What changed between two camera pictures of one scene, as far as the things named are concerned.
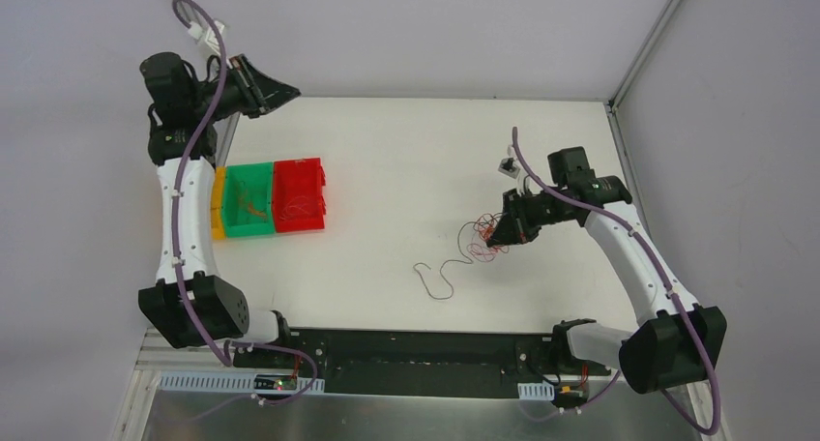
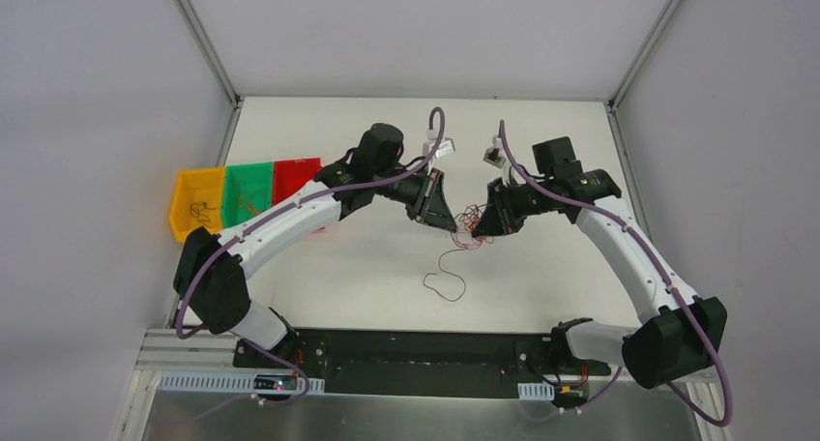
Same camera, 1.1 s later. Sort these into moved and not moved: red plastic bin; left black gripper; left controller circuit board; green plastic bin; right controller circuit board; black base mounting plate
Moved: left black gripper
Not moved: red plastic bin; black base mounting plate; left controller circuit board; green plastic bin; right controller circuit board
